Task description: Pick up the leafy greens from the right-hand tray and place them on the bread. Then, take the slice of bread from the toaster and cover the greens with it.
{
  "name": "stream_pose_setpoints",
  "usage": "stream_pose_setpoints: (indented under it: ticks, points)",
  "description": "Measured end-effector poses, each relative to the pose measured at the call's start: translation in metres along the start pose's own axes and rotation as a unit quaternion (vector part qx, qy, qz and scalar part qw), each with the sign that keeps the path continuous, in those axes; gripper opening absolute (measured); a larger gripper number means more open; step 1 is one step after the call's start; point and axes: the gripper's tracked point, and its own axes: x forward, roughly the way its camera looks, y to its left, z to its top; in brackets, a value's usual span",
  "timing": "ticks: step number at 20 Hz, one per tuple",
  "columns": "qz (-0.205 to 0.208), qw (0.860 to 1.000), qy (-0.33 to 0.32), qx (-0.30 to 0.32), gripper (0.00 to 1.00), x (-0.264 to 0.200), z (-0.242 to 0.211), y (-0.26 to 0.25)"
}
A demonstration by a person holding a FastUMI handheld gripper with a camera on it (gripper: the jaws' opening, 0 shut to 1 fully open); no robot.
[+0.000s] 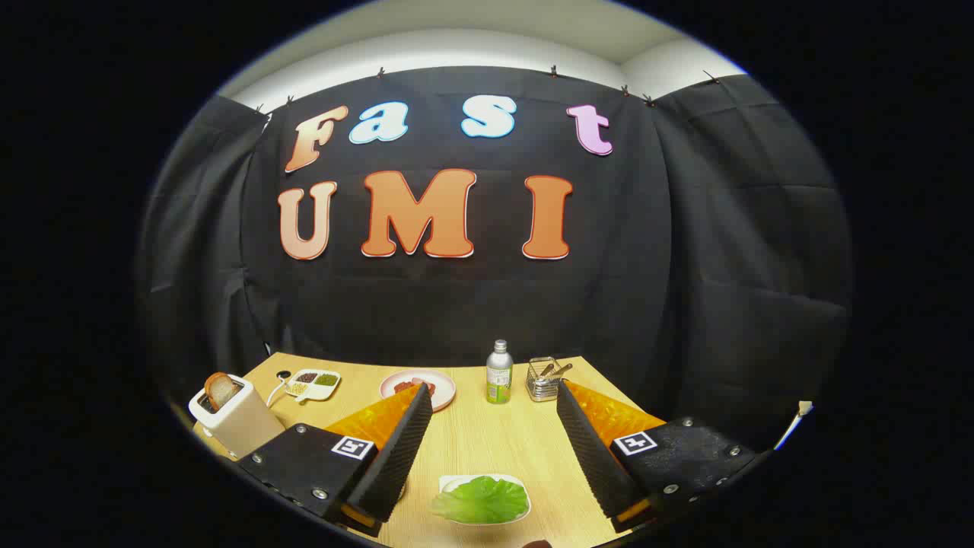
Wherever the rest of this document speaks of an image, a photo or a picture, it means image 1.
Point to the white toaster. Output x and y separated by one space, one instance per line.
245 424

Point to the toasted bread slice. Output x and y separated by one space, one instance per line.
221 390

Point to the green label bottle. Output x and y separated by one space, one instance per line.
499 377

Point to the brown meat slices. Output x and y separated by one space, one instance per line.
411 384

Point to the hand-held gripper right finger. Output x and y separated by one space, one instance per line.
590 449

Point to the small white square dish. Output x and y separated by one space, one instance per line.
449 482

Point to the pink plate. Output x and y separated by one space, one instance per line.
445 388

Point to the green lettuce leaf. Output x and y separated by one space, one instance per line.
483 498

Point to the white divided dish with beans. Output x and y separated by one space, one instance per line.
313 384

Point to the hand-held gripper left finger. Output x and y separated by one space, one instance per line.
396 449

